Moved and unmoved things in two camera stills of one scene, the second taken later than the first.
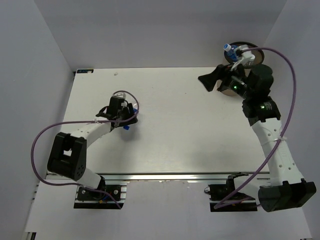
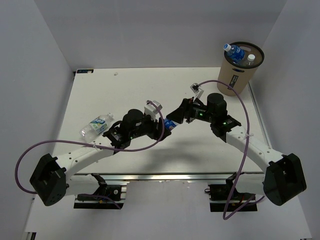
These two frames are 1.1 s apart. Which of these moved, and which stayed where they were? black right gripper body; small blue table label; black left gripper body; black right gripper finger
Moved: black left gripper body; black right gripper finger; black right gripper body
Stayed: small blue table label
